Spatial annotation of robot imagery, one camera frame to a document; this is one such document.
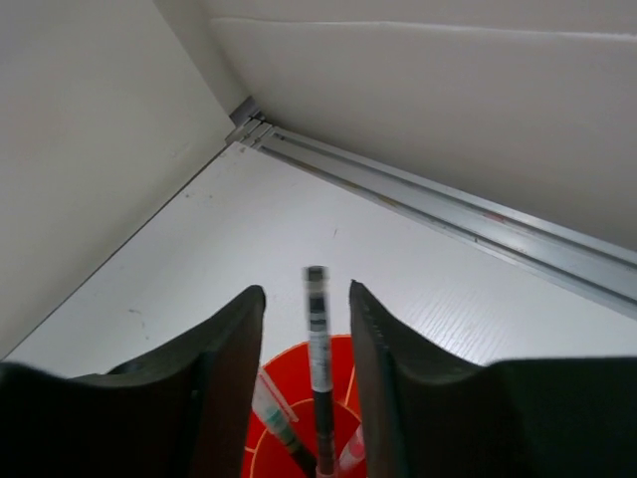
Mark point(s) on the black ink clear pen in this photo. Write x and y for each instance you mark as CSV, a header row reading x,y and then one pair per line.
x,y
321,368

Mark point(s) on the orange round pen holder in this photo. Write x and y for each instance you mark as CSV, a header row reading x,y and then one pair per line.
x,y
265,455

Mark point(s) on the green ink clear pen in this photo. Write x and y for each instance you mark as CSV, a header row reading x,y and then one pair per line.
x,y
276,415

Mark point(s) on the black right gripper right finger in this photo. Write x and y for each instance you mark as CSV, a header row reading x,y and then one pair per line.
x,y
428,413

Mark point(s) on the aluminium rail right side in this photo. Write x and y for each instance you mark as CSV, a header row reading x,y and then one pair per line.
x,y
589,267

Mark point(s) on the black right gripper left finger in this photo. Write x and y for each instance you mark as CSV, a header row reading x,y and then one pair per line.
x,y
180,410

